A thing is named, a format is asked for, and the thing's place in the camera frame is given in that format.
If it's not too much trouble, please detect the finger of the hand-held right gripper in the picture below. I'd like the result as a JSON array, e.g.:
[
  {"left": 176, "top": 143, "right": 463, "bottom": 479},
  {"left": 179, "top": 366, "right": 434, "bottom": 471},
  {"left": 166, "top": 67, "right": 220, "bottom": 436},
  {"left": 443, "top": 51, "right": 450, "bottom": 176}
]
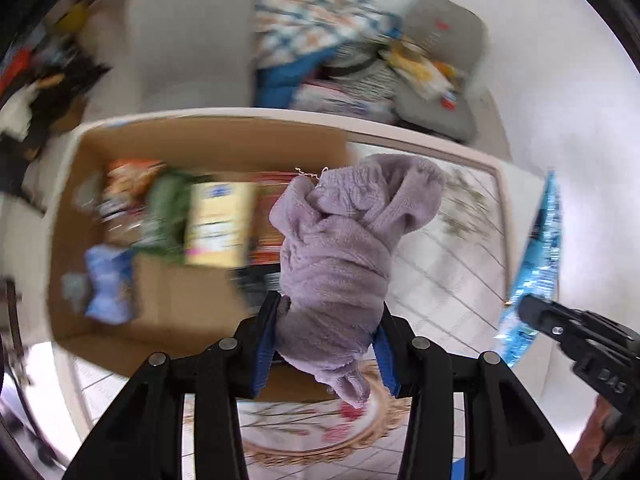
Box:
[{"left": 517, "top": 295, "right": 636, "bottom": 357}]

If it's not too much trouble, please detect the blue cloth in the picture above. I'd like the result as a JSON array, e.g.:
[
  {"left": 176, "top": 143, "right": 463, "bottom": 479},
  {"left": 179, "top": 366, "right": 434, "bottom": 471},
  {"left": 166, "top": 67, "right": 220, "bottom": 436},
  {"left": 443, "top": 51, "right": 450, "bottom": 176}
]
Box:
[{"left": 255, "top": 47, "right": 351, "bottom": 108}]

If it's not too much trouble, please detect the black folding stroller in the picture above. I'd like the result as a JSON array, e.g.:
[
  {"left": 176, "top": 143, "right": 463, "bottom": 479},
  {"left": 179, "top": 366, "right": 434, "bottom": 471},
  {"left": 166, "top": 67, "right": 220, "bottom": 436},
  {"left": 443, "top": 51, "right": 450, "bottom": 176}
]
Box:
[{"left": 0, "top": 50, "right": 111, "bottom": 196}]

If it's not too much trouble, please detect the blue tissue pack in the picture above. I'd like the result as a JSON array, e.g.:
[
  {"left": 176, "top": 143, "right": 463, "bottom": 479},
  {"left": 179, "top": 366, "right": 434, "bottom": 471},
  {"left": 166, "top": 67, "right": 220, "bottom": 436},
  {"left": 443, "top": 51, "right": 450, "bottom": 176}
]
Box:
[{"left": 84, "top": 245, "right": 138, "bottom": 323}]

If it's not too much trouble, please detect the red snack packet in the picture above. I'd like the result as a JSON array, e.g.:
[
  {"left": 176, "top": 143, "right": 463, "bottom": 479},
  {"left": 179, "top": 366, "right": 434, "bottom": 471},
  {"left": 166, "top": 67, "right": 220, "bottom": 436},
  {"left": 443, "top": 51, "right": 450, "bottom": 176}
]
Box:
[{"left": 247, "top": 172, "right": 301, "bottom": 266}]

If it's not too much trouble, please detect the person's right hand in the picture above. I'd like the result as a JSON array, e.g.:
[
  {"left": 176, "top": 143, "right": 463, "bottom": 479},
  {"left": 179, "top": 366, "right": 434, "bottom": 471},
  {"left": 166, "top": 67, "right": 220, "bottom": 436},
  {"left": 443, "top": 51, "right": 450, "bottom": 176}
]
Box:
[{"left": 570, "top": 395, "right": 631, "bottom": 480}]

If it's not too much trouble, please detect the cardboard box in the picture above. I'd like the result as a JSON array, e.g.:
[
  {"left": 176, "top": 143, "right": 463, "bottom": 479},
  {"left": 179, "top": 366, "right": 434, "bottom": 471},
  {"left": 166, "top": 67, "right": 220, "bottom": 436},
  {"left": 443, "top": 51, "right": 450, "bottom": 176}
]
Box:
[{"left": 47, "top": 117, "right": 361, "bottom": 403}]

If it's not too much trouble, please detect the yellow tissue pack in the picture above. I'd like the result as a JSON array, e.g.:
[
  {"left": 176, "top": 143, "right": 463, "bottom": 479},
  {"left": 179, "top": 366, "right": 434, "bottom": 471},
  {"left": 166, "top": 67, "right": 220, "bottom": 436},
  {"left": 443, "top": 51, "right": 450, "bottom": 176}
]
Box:
[{"left": 184, "top": 180, "right": 258, "bottom": 267}]

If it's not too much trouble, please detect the yellow tissue box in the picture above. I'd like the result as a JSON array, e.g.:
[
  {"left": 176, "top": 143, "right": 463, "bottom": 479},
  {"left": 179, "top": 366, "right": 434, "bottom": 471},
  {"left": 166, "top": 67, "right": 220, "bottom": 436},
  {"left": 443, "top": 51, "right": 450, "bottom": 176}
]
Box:
[{"left": 387, "top": 47, "right": 451, "bottom": 101}]

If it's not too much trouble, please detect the grey fabric chair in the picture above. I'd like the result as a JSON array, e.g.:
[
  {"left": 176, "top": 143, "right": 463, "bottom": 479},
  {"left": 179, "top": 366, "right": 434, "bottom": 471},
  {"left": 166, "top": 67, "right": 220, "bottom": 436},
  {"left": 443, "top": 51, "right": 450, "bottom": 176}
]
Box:
[{"left": 395, "top": 0, "right": 488, "bottom": 143}]

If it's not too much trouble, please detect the black white striped garment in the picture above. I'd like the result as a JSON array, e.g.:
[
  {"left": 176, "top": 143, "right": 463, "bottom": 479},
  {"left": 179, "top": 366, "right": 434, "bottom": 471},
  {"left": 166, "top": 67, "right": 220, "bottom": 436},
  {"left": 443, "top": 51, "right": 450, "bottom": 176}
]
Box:
[{"left": 325, "top": 55, "right": 401, "bottom": 97}]

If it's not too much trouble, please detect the purple fleece cloth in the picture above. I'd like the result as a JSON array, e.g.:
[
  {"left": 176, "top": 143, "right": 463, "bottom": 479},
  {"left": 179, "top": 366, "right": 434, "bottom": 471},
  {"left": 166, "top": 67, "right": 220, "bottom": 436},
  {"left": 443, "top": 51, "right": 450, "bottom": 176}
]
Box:
[{"left": 269, "top": 154, "right": 448, "bottom": 410}]

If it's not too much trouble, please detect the light grey upholstered chair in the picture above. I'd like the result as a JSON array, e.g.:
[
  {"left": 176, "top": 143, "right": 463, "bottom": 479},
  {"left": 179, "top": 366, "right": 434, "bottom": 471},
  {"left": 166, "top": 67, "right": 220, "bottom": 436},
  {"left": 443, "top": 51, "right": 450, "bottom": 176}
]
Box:
[{"left": 125, "top": 0, "right": 258, "bottom": 111}]

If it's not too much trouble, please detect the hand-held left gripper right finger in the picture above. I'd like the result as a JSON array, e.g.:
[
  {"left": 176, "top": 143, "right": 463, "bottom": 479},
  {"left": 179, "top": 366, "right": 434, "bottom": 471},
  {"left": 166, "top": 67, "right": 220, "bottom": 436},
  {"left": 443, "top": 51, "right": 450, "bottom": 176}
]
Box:
[{"left": 372, "top": 302, "right": 573, "bottom": 480}]

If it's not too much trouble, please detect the black snack packet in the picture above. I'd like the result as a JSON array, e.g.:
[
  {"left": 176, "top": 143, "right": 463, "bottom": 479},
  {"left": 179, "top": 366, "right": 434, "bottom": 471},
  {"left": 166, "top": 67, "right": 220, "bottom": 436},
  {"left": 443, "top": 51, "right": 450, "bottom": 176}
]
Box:
[{"left": 235, "top": 265, "right": 281, "bottom": 303}]

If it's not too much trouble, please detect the plaid blanket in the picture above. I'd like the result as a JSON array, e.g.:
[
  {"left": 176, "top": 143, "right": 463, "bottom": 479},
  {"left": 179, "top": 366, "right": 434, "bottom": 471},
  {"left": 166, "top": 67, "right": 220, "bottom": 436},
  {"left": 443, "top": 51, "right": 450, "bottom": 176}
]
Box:
[{"left": 252, "top": 0, "right": 401, "bottom": 68}]

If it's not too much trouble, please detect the pink cloth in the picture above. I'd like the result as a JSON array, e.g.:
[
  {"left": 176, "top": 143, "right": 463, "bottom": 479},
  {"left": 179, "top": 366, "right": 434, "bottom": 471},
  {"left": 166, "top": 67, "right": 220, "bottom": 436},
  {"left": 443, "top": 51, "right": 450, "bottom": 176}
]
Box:
[{"left": 290, "top": 82, "right": 401, "bottom": 123}]

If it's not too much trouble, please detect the green snack packet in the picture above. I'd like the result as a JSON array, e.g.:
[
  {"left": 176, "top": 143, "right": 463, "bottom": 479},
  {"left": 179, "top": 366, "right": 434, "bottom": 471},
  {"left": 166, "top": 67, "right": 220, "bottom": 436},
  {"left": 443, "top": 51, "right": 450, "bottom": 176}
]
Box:
[{"left": 145, "top": 170, "right": 193, "bottom": 266}]

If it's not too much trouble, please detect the panda print snack packet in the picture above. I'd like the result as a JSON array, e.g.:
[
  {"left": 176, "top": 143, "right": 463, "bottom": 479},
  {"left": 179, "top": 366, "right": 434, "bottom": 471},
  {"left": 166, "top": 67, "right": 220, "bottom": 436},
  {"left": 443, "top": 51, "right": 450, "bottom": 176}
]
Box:
[{"left": 100, "top": 159, "right": 166, "bottom": 221}]

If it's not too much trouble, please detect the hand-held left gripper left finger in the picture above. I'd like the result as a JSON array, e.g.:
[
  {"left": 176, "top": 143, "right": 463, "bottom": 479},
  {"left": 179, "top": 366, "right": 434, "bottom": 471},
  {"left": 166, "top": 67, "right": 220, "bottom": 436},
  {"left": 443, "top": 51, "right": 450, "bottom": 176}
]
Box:
[{"left": 62, "top": 290, "right": 283, "bottom": 480}]

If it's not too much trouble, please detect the blue striped sachet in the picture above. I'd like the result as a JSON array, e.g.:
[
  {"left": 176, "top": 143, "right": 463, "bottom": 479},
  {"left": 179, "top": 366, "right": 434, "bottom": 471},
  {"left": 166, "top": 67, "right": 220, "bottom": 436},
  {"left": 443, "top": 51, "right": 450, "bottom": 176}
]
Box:
[{"left": 497, "top": 170, "right": 563, "bottom": 367}]

